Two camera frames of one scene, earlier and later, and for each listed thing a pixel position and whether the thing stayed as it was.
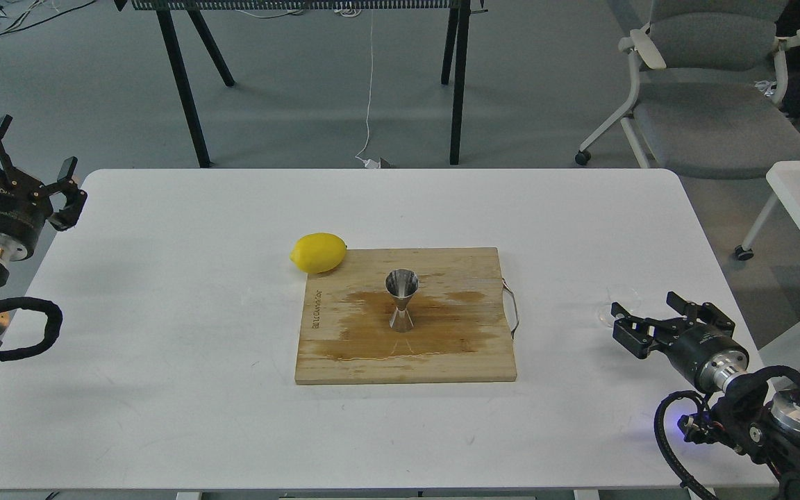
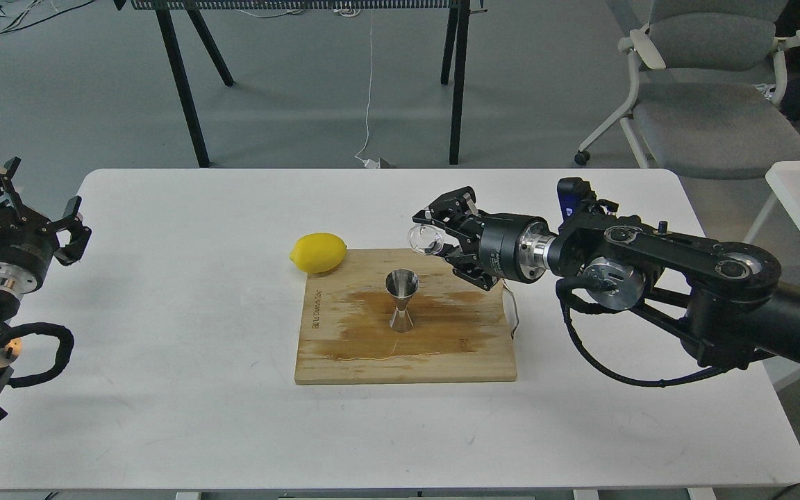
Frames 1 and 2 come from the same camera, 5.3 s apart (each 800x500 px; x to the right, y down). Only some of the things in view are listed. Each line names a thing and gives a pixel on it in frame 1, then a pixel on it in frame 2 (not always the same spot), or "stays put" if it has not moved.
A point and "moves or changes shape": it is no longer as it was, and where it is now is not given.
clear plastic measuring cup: x=626 y=297 moves or changes shape
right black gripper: x=709 y=356 -> x=513 y=246
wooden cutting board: x=464 y=313 stays put
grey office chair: x=710 y=79 stays put
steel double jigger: x=401 y=285 stays put
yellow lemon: x=316 y=253 stays put
